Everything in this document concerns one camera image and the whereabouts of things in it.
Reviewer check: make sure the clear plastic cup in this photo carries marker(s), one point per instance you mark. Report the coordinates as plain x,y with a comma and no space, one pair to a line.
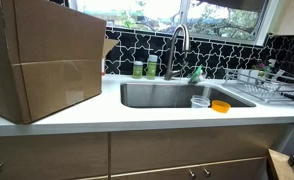
199,102

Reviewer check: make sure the stainless steel sink basin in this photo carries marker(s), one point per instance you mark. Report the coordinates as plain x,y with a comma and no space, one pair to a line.
153,95

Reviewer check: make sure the large brown cardboard box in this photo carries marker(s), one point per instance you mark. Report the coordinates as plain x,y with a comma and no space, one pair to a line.
53,66

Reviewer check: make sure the green sponge jar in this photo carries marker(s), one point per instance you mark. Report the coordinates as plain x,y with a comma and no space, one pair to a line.
137,70

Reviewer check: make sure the tall green soap bottle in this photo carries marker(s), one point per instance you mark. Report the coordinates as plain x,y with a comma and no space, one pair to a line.
151,68

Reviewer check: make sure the green dish brush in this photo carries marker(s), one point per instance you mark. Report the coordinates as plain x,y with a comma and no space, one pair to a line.
197,73

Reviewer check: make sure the wooden kitchen cabinet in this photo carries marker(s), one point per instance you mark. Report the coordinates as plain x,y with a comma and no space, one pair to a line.
153,150

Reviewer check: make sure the brushed steel kitchen faucet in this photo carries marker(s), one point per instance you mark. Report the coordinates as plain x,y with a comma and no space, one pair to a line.
185,35

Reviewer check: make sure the round metal cabinet knob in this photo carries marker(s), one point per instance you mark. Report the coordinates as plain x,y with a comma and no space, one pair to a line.
206,172
192,173

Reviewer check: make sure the small purple flower plant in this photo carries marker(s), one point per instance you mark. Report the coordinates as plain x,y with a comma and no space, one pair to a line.
262,67

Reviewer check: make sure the light wooden board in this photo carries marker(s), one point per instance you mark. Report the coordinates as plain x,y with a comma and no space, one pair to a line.
280,166

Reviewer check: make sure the white window frame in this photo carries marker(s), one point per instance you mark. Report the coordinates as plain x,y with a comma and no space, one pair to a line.
184,11

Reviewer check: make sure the beige wall cabinet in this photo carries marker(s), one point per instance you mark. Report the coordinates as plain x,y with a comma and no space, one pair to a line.
290,16

